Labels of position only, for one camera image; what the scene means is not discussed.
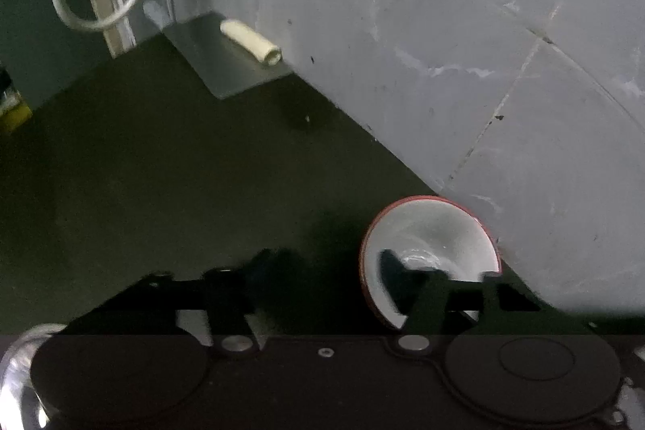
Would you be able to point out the grey metal sheet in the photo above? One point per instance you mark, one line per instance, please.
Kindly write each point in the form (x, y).
(221, 62)

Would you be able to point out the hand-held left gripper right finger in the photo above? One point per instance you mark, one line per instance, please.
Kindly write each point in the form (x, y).
(428, 304)

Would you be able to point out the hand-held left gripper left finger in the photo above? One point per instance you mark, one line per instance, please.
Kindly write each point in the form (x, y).
(228, 299)

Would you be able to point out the large steel bowl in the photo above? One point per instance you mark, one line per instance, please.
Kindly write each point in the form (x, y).
(15, 374)

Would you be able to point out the white bowl with red rim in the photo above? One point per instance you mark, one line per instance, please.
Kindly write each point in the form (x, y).
(438, 228)

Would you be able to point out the yellow container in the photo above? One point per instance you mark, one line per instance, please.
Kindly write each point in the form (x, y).
(12, 116)

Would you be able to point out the cream white tube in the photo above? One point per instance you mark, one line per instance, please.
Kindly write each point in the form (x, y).
(252, 41)

